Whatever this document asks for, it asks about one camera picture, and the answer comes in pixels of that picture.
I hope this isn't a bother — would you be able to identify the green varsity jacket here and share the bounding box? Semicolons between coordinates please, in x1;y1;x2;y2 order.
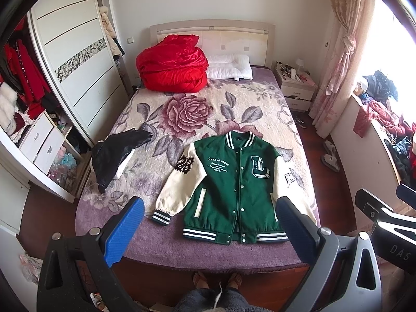
152;131;318;245

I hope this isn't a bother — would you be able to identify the clothes pile on sill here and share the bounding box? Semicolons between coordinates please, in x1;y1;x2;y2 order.
353;70;415;189

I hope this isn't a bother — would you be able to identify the white slippers pair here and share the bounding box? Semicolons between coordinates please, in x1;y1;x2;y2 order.
321;140;340;173

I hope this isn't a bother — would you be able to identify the black leather jacket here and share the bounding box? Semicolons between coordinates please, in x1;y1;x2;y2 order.
91;128;152;194

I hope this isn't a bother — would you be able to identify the floral bed blanket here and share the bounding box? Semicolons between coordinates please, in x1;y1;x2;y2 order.
75;67;319;272

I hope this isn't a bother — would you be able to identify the white bedside table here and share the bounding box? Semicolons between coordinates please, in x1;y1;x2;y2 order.
273;62;317;113

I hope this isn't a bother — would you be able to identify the white sliding wardrobe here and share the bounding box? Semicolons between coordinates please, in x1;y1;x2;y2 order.
1;0;128;235

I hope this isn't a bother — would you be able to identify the white pillow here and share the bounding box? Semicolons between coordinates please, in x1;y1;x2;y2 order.
207;54;253;80

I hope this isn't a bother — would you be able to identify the red folded quilt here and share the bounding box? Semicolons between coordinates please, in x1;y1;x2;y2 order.
135;35;209;93

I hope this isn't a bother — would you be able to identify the beige bed headboard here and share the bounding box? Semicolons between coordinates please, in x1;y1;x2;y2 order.
150;19;276;68

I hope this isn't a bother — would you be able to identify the pink floral curtain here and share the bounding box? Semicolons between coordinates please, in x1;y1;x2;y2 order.
309;0;375;139

